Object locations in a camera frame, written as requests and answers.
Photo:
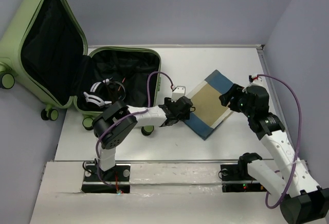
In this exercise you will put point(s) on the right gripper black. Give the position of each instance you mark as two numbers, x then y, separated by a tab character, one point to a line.
235	91

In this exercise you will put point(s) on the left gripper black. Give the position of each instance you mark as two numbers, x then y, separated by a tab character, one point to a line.
167	102

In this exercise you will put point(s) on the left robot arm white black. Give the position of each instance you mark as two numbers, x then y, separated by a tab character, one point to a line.
116	122

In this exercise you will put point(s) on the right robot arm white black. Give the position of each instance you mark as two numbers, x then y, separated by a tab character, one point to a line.
301	198

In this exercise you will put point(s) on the green open suitcase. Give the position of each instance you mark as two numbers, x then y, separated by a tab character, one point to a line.
45	49

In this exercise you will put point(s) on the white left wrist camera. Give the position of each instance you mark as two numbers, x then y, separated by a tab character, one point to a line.
178	92

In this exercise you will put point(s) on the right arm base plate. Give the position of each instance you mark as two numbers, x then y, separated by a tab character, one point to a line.
233	181

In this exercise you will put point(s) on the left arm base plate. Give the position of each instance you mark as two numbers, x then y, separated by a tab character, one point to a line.
113	181

